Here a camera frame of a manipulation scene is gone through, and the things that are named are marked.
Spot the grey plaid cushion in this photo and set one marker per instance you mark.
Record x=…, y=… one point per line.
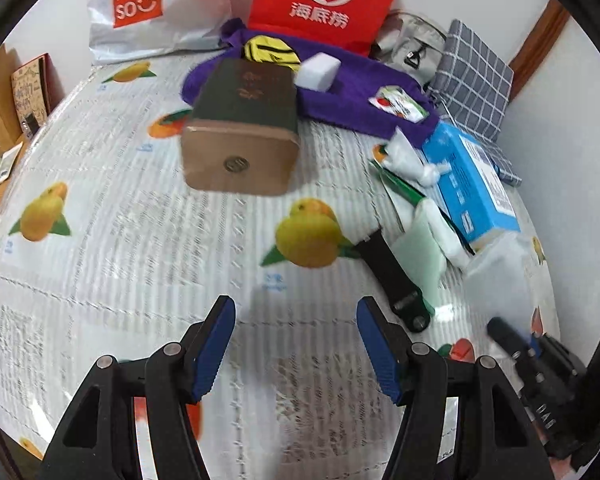
x=475, y=80

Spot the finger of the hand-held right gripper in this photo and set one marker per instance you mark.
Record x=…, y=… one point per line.
x=505, y=335
x=392, y=270

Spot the white sponge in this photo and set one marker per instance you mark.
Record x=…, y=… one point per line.
x=319, y=72

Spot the blue and white carton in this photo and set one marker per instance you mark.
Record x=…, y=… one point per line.
x=472, y=185

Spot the wooden door frame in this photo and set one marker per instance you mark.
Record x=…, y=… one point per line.
x=537, y=45

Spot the beige backpack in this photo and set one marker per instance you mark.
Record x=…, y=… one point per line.
x=410, y=42

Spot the red paper bag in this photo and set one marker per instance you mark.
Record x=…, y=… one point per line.
x=325, y=0

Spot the dark green box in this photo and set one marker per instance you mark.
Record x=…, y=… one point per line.
x=240, y=125

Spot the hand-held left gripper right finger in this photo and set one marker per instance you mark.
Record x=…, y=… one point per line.
x=377, y=355

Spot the patterned book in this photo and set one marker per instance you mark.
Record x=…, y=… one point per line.
x=30, y=92

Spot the white plastic shopping bag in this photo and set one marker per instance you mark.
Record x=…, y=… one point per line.
x=150, y=5

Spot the light green packet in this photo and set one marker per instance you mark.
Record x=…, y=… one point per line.
x=420, y=255

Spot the wooden nightstand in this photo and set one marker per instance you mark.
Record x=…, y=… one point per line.
x=7, y=157

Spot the purple towel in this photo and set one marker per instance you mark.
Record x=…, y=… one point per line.
x=340, y=95

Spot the clear plastic bag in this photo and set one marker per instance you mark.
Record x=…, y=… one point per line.
x=495, y=270

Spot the small printed packet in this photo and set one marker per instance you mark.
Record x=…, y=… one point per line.
x=397, y=104

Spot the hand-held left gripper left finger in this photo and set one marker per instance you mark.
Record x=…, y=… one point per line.
x=212, y=355

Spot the yellow pouch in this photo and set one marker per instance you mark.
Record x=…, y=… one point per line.
x=267, y=50

